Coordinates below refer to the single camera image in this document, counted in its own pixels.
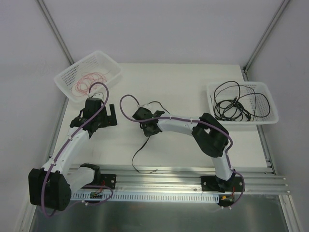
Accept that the thin black wire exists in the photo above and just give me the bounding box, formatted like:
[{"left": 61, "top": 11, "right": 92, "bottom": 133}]
[{"left": 209, "top": 84, "right": 242, "bottom": 114}]

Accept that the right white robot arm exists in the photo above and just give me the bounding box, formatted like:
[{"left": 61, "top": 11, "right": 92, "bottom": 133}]
[{"left": 132, "top": 107, "right": 235, "bottom": 192}]

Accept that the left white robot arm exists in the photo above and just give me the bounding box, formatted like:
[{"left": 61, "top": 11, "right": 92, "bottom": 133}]
[{"left": 28, "top": 97, "right": 117, "bottom": 217}]

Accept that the left white plastic basket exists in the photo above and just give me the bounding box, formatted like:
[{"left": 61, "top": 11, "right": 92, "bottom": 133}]
[{"left": 54, "top": 50, "right": 122, "bottom": 103}]

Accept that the white plastic basket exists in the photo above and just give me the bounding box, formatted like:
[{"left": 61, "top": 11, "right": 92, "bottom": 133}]
[
  {"left": 206, "top": 81, "right": 279, "bottom": 126},
  {"left": 54, "top": 50, "right": 122, "bottom": 103}
]

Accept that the right white plastic basket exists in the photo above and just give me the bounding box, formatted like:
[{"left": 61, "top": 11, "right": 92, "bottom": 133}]
[{"left": 206, "top": 81, "right": 279, "bottom": 126}]

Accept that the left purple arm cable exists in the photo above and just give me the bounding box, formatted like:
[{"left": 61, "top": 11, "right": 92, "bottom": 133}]
[{"left": 41, "top": 82, "right": 110, "bottom": 218}]

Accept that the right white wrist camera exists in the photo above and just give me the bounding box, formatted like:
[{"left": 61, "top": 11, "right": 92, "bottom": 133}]
[{"left": 137, "top": 103, "right": 152, "bottom": 110}]

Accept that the thick black cable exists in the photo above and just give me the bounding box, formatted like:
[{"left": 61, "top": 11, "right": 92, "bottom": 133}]
[{"left": 131, "top": 101, "right": 166, "bottom": 174}]

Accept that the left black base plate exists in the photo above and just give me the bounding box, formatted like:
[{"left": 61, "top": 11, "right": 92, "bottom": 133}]
[{"left": 99, "top": 174, "right": 117, "bottom": 189}]

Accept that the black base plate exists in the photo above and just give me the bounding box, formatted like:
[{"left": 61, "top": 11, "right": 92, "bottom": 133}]
[
  {"left": 99, "top": 174, "right": 117, "bottom": 189},
  {"left": 200, "top": 174, "right": 245, "bottom": 193}
]

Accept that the white slotted cable duct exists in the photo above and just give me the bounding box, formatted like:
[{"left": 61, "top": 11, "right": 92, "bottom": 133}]
[{"left": 71, "top": 190, "right": 219, "bottom": 203}]

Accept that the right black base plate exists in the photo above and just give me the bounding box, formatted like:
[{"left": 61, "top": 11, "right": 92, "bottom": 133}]
[{"left": 200, "top": 174, "right": 245, "bottom": 193}]

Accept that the right aluminium frame post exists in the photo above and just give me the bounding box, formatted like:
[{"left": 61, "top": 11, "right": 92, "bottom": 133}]
[{"left": 243, "top": 0, "right": 291, "bottom": 73}]

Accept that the aluminium frame post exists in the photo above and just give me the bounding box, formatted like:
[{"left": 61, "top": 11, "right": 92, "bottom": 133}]
[
  {"left": 243, "top": 0, "right": 291, "bottom": 73},
  {"left": 36, "top": 0, "right": 75, "bottom": 65}
]

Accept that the left aluminium frame post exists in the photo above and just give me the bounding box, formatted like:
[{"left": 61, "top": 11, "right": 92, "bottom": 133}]
[{"left": 36, "top": 0, "right": 75, "bottom": 65}]

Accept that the aluminium mounting rail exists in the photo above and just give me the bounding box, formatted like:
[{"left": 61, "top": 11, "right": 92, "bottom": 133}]
[{"left": 70, "top": 165, "right": 290, "bottom": 195}]

